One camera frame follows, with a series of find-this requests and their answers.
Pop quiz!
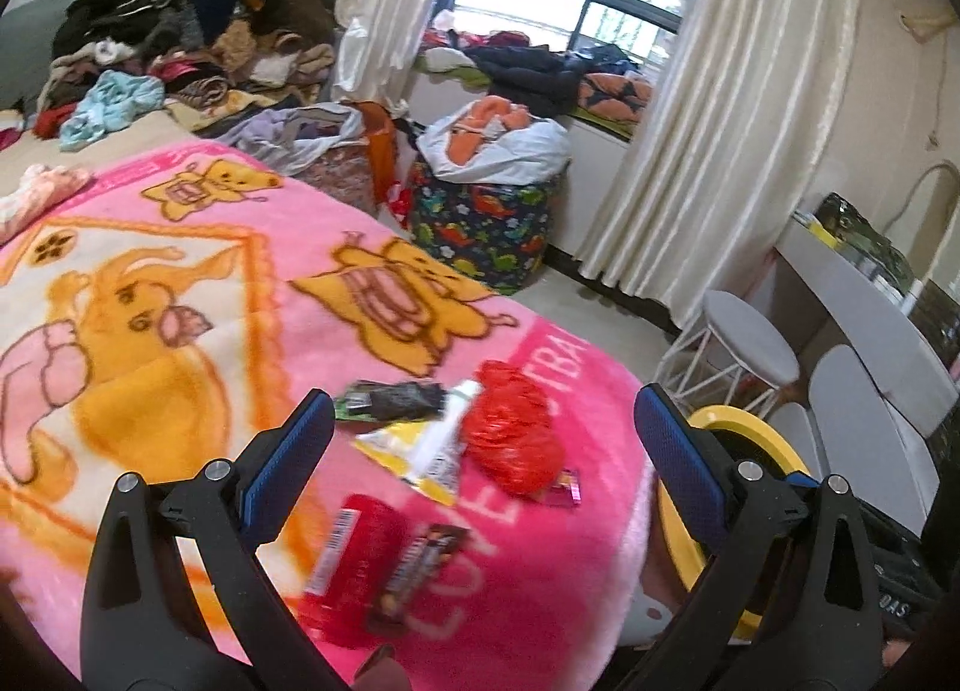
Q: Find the red plastic bag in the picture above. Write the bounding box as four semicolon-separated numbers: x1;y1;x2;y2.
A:
459;359;566;498

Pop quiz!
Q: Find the yellow rimmed black trash bin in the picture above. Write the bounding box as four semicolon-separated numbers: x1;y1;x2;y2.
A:
635;386;809;649

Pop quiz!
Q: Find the white grey chair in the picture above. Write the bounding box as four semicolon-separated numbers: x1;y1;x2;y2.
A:
768;345;939;533

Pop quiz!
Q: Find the white round stool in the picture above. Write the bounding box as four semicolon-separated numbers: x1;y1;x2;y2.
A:
652;290;800;418

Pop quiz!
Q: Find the small pink candy wrapper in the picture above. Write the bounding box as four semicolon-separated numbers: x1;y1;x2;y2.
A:
535;468;583;509

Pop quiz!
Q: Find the white desk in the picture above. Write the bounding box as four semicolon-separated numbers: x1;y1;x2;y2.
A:
775;223;958;439

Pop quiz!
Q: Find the brown chocolate bar wrapper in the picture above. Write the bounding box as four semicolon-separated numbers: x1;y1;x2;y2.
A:
368;524;470;634

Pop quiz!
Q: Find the dark green snack wrapper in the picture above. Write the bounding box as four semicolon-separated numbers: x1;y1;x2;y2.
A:
334;381;446;425

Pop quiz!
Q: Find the yellow white snack bag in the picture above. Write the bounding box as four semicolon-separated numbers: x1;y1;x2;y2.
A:
352;379;482;507

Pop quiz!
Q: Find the pink cartoon blanket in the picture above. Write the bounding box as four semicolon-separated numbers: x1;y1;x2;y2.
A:
2;140;652;689

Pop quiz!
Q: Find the green patterned box on desk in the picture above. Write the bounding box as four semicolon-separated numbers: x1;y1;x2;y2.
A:
814;193;914;296

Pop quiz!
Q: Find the right cream curtain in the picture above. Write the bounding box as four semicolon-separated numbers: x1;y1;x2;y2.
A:
576;0;861;327

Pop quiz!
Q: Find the dinosaur print storage bag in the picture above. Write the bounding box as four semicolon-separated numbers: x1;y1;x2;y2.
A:
409;158;565;295

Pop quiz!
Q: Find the clothes pile on windowsill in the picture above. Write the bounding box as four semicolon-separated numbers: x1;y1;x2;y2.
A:
415;22;654;137

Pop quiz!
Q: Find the pile of clothes on bed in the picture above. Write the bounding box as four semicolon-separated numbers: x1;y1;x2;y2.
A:
31;0;343;152

